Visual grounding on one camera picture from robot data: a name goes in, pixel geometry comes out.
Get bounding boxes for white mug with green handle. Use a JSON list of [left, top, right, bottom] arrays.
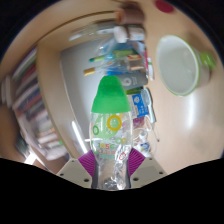
[[155, 34, 217, 98]]

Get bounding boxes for clear bottle with yellow cap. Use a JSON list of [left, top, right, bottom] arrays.
[[82, 59, 148, 77]]

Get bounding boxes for clear glass bottle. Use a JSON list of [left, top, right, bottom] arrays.
[[68, 23, 128, 43]]

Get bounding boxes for wooden shelf unit with books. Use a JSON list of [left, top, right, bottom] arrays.
[[0, 9, 121, 171]]

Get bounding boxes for jar with white lid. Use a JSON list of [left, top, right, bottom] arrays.
[[113, 25, 147, 43]]

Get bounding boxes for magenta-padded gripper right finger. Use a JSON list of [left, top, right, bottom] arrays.
[[126, 147, 168, 189]]

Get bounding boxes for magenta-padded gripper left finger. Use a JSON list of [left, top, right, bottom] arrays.
[[55, 149, 98, 190]]

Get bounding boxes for clear bottle with green cap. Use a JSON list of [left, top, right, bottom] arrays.
[[88, 75, 134, 191]]

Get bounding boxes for blue and white box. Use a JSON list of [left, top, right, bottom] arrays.
[[130, 92, 150, 119]]

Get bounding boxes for light blue hairbrush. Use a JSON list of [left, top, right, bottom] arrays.
[[141, 88, 157, 125]]

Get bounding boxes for brown cup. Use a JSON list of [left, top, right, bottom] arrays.
[[114, 7, 145, 25]]

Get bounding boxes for green glass bottle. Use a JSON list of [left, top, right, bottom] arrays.
[[88, 48, 145, 64]]

